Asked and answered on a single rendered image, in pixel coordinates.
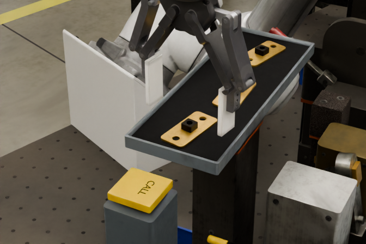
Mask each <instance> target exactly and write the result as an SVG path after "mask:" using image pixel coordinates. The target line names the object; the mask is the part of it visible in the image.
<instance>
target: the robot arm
mask: <svg viewBox="0 0 366 244"><path fill-rule="evenodd" d="M317 1H318V0H259V1H258V2H257V4H256V6H255V7H254V9H253V11H249V12H245V13H241V12H240V11H239V10H237V9H236V10H234V11H232V12H230V11H227V10H223V9H221V6H222V4H223V1H222V0H141V1H140V3H139V5H137V7H136V8H135V10H134V11H133V13H132V14H131V16H130V18H129V19H128V21H127V23H126V25H125V26H124V28H123V30H122V31H121V33H120V34H119V36H118V37H117V38H116V40H115V41H114V42H111V41H108V40H106V39H104V38H99V40H98V41H97V42H94V41H90V43H89V44H88V46H90V47H91V48H93V49H94V50H96V51H98V52H99V53H100V54H102V55H103V56H105V57H106V58H108V59H109V60H111V61H112V62H114V63H116V64H117V65H118V66H120V67H121V68H123V69H124V70H126V71H127V72H129V73H130V74H132V75H133V76H134V75H136V76H137V78H138V79H139V80H140V81H142V82H143V83H145V92H146V105H147V106H149V107H150V106H151V105H153V104H154V103H156V102H158V101H159V100H160V99H162V98H163V97H164V96H165V95H166V94H167V93H168V92H170V90H169V89H168V85H169V83H170V81H171V79H172V78H173V76H174V74H175V73H176V71H177V70H178V69H179V70H181V71H183V72H186V73H189V72H190V71H191V70H192V69H193V68H194V67H195V66H196V65H197V64H198V63H199V62H200V61H201V60H202V59H203V58H204V57H205V56H206V55H208V56H209V58H210V60H211V62H212V64H213V66H214V68H215V70H216V72H217V74H218V76H219V78H220V80H221V82H222V84H223V87H221V88H219V90H218V129H217V134H218V135H219V136H221V137H222V136H223V135H225V134H226V133H227V132H228V131H230V130H231V129H232V128H233V127H234V125H235V111H236V110H237V109H239V107H240V97H241V93H243V92H244V91H246V90H247V89H248V88H250V87H251V86H252V85H254V84H255V77H254V73H253V69H252V66H251V61H250V59H249V55H248V51H247V47H246V43H245V40H244V37H243V33H242V29H241V27H245V28H250V29H255V30H258V31H263V32H269V31H270V30H271V29H272V27H274V28H276V27H277V28H278V29H280V30H281V31H282V32H283V33H284V34H285V35H286V36H287V37H290V38H293V37H292V36H293V35H294V34H295V32H296V31H297V29H298V28H299V26H300V25H301V23H302V22H303V20H304V19H305V18H306V16H307V15H308V14H309V12H310V11H311V9H312V8H313V6H314V5H315V3H316V2H317ZM299 77H300V76H299V73H298V74H297V76H296V77H295V78H294V79H293V81H292V82H291V83H290V84H289V86H288V87H287V88H286V90H285V91H284V92H283V93H282V95H281V96H280V97H279V99H278V100H277V101H276V102H275V103H274V105H273V106H272V107H271V109H270V110H269V111H268V112H267V113H266V115H269V114H276V113H278V112H279V111H280V110H281V109H282V108H283V107H284V106H285V105H286V103H287V102H288V101H289V100H290V99H291V97H292V96H293V95H294V93H295V91H296V90H297V88H298V84H299ZM231 79H232V80H231Z"/></svg>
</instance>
